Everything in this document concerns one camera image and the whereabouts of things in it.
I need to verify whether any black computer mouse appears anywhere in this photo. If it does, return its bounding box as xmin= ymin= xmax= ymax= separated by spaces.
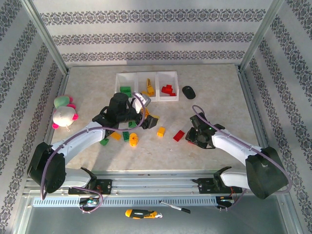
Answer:
xmin=182 ymin=85 xmax=196 ymax=100

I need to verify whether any white green pink plush toy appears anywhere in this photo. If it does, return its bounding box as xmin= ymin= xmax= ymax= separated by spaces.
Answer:
xmin=51 ymin=95 xmax=79 ymax=130

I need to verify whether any small circuit board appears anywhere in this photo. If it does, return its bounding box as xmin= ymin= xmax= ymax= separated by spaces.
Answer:
xmin=78 ymin=197 xmax=100 ymax=206
xmin=216 ymin=195 xmax=236 ymax=205

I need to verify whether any black marker pen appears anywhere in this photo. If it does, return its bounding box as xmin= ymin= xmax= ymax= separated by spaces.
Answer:
xmin=159 ymin=200 xmax=192 ymax=214

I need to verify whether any grey metal shelf plate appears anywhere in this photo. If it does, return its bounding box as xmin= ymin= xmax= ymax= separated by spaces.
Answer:
xmin=14 ymin=195 xmax=302 ymax=234

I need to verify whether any orange black screwdriver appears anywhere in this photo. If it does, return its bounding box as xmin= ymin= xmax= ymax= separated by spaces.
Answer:
xmin=125 ymin=209 xmax=163 ymax=219

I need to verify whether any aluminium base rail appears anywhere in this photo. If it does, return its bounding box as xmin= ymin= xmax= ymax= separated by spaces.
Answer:
xmin=23 ymin=170 xmax=290 ymax=198

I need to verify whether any aluminium side rail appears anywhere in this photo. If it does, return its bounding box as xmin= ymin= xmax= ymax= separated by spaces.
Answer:
xmin=33 ymin=72 xmax=70 ymax=177
xmin=237 ymin=68 xmax=278 ymax=176

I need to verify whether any grey slotted cable duct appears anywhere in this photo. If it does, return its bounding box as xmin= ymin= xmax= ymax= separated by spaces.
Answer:
xmin=33 ymin=196 xmax=218 ymax=208

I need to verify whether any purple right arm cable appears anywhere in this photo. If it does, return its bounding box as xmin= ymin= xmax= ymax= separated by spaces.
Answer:
xmin=192 ymin=104 xmax=293 ymax=212

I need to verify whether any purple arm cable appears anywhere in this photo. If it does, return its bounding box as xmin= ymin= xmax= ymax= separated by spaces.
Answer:
xmin=40 ymin=92 xmax=147 ymax=214
xmin=192 ymin=104 xmax=293 ymax=212

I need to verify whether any aluminium frame post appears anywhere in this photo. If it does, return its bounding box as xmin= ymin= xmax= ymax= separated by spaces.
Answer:
xmin=20 ymin=0 xmax=70 ymax=76
xmin=238 ymin=0 xmax=285 ymax=72

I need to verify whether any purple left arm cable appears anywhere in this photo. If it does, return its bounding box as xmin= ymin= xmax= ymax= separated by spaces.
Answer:
xmin=40 ymin=92 xmax=147 ymax=214

